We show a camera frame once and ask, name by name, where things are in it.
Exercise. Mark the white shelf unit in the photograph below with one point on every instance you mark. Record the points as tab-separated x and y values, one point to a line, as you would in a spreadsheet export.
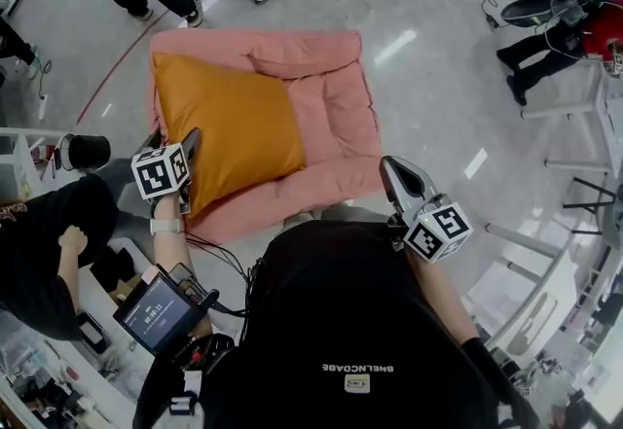
24	159

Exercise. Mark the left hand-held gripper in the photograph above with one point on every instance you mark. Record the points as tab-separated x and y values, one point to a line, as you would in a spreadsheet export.
158	171

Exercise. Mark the white wrist band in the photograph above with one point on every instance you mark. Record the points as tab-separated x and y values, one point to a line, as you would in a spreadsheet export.
167	225

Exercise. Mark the orange cushion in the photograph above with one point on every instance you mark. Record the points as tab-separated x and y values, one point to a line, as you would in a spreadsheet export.
233	125

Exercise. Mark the person's black shirt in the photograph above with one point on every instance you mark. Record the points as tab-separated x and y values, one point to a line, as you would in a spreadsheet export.
350	320

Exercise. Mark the black bucket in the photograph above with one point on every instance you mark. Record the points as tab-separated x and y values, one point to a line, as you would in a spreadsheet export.
88	152

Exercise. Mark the black office chair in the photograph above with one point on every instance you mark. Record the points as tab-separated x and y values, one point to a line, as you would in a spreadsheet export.
540	6

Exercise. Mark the black screen device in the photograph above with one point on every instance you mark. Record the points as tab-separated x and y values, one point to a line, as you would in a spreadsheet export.
158	315

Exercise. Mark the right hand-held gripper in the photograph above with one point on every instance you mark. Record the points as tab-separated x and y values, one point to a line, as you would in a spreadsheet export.
438	230

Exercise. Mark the white table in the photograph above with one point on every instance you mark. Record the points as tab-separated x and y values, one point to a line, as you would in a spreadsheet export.
603	116

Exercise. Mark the white table frame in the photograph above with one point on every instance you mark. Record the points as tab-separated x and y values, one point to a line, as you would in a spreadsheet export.
530	281

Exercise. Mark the white desk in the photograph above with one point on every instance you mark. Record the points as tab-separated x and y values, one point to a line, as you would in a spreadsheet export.
73	368

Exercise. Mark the person's right forearm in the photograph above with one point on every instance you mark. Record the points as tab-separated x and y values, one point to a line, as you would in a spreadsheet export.
440	288

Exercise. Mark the white power strip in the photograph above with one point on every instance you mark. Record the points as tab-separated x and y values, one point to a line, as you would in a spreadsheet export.
43	108

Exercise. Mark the pink padded seat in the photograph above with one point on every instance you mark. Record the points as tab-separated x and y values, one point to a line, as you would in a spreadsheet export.
336	111

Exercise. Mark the person's left forearm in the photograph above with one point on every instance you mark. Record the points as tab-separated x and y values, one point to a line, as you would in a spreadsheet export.
170	249

